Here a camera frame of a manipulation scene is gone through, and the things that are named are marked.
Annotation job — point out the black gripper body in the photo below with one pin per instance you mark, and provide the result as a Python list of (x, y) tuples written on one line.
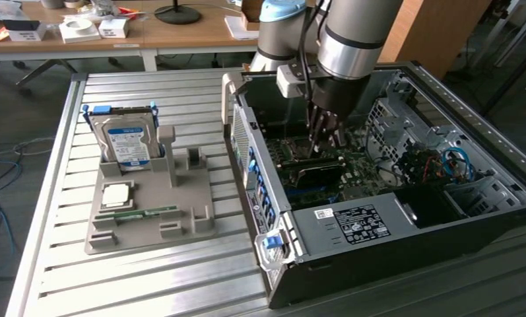
[(340, 95)]

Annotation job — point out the black NVIDIA graphics card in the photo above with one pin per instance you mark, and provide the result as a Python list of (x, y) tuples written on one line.
[(319, 175)]

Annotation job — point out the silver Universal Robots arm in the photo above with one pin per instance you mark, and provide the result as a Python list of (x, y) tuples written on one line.
[(351, 49)]

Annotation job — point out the metal CPU socket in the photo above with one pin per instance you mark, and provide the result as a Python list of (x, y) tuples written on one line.
[(296, 148)]

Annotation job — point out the perforated metal disk bay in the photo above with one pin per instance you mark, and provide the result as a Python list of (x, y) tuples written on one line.
[(395, 132)]

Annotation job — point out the green motherboard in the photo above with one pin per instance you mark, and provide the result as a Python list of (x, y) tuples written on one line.
[(369, 178)]

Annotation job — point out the blue expansion slot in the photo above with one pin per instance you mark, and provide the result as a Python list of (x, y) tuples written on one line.
[(307, 192)]

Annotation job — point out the silver chipset heatsink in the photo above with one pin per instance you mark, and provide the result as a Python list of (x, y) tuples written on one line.
[(355, 193)]

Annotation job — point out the grey power supply unit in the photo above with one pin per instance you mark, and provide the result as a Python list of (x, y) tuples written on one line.
[(316, 231)]

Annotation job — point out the white paper stack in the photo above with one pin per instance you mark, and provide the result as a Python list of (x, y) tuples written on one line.
[(241, 29)]

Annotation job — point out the wooden cabinet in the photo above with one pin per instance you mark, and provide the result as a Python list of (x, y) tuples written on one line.
[(444, 33)]

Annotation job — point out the brown cardboard box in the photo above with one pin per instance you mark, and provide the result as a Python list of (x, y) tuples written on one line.
[(249, 16)]

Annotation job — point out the blue case latch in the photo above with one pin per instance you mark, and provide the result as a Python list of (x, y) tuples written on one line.
[(273, 241)]

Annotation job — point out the silver disk bay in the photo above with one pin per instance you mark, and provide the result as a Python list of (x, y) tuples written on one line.
[(479, 198)]

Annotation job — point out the grey parts rack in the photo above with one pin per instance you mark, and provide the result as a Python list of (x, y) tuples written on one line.
[(157, 195)]

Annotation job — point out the black open PC case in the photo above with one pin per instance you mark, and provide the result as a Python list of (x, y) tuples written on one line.
[(377, 264)]

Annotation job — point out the hard disk with blue rails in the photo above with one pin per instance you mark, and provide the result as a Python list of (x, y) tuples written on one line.
[(122, 142)]

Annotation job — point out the black lamp base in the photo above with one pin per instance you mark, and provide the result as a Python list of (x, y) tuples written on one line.
[(177, 14)]

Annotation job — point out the green RAM stick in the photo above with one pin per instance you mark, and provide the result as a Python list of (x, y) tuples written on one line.
[(144, 213)]

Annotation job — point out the silver CPU chip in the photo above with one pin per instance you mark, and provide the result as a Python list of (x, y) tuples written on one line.
[(117, 196)]

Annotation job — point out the orange packet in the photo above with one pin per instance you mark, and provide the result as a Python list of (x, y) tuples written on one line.
[(130, 14)]

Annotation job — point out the small white box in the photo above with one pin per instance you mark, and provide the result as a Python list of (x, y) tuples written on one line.
[(113, 29)]

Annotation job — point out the white box with tape roll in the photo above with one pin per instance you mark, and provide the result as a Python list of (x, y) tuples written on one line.
[(80, 33)]

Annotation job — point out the beige tape roll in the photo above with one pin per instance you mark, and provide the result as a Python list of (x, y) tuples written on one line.
[(74, 3)]

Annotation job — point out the wooden desk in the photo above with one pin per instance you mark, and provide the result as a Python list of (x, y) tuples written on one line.
[(34, 46)]

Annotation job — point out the grey cup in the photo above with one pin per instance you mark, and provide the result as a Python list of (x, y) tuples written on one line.
[(53, 4)]

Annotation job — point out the black and white box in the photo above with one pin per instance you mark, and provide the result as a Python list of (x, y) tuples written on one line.
[(25, 34)]

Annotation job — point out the clear plastic bag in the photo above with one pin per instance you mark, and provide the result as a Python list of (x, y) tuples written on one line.
[(1, 10)]

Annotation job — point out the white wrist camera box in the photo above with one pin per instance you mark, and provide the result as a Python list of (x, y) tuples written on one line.
[(292, 82)]

